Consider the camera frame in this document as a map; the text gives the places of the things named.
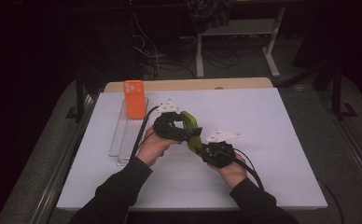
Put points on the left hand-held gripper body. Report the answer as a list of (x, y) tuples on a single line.
[(168, 129)]

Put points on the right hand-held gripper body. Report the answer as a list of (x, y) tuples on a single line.
[(218, 154)]

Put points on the green cartoon phone case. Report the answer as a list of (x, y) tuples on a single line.
[(192, 123)]

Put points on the clear plastic tray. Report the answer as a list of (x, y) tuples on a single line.
[(126, 140)]

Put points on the person's left hand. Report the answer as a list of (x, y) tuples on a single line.
[(155, 147)]

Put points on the person's right hand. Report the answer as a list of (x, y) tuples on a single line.
[(232, 172)]

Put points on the wooden table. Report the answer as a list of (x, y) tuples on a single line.
[(185, 84)]

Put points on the white table mat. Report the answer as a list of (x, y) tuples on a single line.
[(263, 171)]

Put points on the black metal stand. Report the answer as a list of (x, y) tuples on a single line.
[(79, 99), (337, 93)]

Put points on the dark cloth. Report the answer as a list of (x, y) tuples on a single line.
[(210, 12)]

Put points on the white metal frame desk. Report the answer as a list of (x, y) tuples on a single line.
[(238, 27)]

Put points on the metal floor rail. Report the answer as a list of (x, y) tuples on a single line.
[(359, 158), (58, 180)]

